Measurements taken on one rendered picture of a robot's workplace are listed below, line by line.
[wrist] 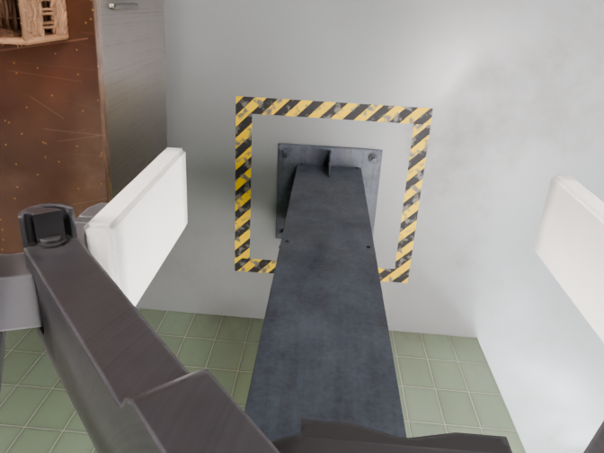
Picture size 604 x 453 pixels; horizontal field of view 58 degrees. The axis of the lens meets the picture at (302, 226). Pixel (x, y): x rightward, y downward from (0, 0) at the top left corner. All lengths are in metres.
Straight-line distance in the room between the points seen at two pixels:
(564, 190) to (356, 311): 0.75
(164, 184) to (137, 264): 0.03
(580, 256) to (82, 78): 1.08
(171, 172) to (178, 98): 1.55
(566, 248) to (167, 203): 0.13
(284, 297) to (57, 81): 0.62
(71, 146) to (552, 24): 1.30
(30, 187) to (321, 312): 0.70
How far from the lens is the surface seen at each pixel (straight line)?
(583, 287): 0.18
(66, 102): 1.21
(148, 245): 0.17
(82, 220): 0.16
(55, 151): 1.24
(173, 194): 0.19
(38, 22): 1.08
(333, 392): 0.75
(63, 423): 1.62
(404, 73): 1.67
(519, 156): 1.80
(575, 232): 0.19
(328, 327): 0.88
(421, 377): 1.79
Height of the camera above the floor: 1.65
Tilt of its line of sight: 67 degrees down
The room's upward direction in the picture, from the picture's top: 172 degrees counter-clockwise
